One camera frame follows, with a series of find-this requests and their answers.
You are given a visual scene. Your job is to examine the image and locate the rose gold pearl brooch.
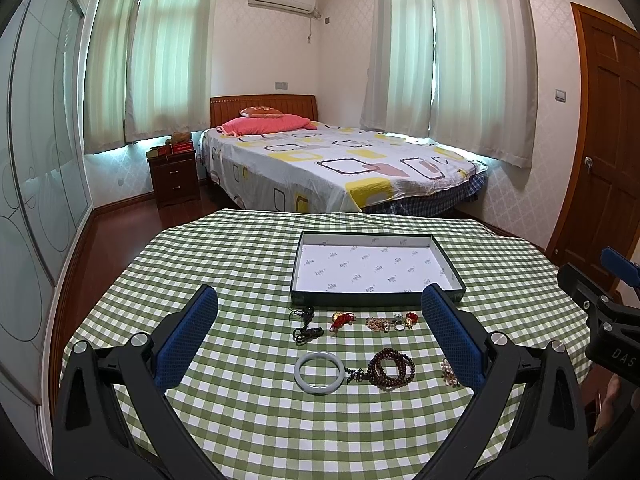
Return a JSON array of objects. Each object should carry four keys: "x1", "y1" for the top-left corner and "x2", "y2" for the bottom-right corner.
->
[{"x1": 440, "y1": 359, "x2": 461, "y2": 388}]

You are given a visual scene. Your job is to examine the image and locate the dark red bead bracelet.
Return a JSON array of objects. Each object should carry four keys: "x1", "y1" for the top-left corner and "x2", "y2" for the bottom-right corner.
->
[{"x1": 346, "y1": 346, "x2": 417, "y2": 387}]

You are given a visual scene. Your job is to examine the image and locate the black cord pendant necklace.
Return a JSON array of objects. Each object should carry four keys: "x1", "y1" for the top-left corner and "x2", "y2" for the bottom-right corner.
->
[{"x1": 288, "y1": 305, "x2": 326, "y2": 347}]

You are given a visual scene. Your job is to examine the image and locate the red knot gold charm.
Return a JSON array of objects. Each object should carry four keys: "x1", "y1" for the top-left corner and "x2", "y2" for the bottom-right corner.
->
[{"x1": 329, "y1": 312, "x2": 357, "y2": 334}]

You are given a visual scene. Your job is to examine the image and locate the pale jade bangle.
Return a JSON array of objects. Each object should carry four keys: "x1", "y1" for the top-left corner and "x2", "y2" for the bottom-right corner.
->
[{"x1": 294, "y1": 352, "x2": 346, "y2": 396}]

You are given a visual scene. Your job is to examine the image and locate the small red gold charm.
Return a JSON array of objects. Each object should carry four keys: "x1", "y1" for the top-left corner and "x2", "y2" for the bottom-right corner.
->
[{"x1": 404, "y1": 312, "x2": 419, "y2": 330}]

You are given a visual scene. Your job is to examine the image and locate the person right hand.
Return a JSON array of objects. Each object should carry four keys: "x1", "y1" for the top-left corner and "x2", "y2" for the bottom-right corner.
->
[{"x1": 589, "y1": 374, "x2": 623, "y2": 445}]

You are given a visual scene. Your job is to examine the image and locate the brown wooden door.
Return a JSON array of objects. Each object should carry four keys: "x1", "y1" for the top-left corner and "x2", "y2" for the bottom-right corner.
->
[{"x1": 547, "y1": 3, "x2": 640, "y2": 290}]

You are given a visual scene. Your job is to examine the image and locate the green white checkered tablecloth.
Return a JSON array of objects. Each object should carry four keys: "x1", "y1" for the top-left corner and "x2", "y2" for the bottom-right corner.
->
[{"x1": 74, "y1": 209, "x2": 589, "y2": 479}]

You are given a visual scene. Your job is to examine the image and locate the dark green tray box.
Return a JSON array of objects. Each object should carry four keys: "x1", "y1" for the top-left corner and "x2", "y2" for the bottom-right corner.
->
[{"x1": 290, "y1": 231, "x2": 466, "y2": 309}]

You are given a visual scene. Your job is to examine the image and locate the dark wooden nightstand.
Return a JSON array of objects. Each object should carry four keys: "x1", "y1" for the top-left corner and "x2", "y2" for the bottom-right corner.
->
[{"x1": 148, "y1": 151, "x2": 200, "y2": 208}]

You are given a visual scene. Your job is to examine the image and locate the red boxes on nightstand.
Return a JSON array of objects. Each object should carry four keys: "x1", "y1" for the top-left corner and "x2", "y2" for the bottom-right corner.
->
[{"x1": 146, "y1": 132, "x2": 193, "y2": 160}]

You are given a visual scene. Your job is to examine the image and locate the glass sliding wardrobe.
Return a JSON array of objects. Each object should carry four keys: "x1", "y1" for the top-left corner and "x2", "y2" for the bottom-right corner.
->
[{"x1": 0, "y1": 0, "x2": 96, "y2": 411}]

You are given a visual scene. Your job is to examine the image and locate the pink pillow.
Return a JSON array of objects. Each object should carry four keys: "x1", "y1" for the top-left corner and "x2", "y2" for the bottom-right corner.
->
[{"x1": 217, "y1": 114, "x2": 317, "y2": 136}]

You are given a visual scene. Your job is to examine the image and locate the bed with patterned sheet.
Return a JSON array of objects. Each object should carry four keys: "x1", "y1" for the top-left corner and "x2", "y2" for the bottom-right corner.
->
[{"x1": 200, "y1": 124, "x2": 488, "y2": 217}]

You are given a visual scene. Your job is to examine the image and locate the wooden headboard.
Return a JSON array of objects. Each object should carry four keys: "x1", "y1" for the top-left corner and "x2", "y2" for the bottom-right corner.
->
[{"x1": 209, "y1": 93, "x2": 320, "y2": 128}]

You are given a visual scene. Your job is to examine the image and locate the red patterned pillow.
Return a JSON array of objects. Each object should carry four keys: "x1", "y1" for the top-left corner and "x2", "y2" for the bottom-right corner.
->
[{"x1": 240, "y1": 106, "x2": 283, "y2": 118}]

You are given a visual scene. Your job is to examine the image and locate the left white curtain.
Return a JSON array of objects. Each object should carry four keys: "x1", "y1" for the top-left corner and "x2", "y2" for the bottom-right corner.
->
[{"x1": 84, "y1": 0, "x2": 215, "y2": 155}]

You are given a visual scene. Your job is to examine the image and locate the white curtain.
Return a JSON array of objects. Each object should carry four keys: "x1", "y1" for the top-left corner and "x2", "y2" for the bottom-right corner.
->
[
  {"x1": 84, "y1": 0, "x2": 215, "y2": 155},
  {"x1": 360, "y1": 0, "x2": 538, "y2": 168}
]

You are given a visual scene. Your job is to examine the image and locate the right white curtain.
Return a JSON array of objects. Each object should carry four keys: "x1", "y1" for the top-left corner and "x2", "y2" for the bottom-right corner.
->
[{"x1": 360, "y1": 0, "x2": 538, "y2": 168}]

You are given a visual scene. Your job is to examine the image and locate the wall light switch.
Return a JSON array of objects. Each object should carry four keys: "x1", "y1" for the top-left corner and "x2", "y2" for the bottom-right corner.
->
[{"x1": 554, "y1": 89, "x2": 566, "y2": 103}]

